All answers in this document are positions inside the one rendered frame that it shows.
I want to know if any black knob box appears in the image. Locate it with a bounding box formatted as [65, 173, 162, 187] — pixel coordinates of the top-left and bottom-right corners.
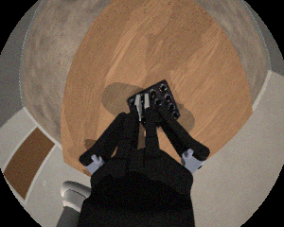
[127, 79, 180, 129]

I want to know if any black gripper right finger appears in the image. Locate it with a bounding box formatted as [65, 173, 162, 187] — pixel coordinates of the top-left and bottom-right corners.
[144, 94, 210, 181]

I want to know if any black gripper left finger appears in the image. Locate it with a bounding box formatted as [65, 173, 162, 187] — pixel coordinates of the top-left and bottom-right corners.
[79, 95, 142, 181]

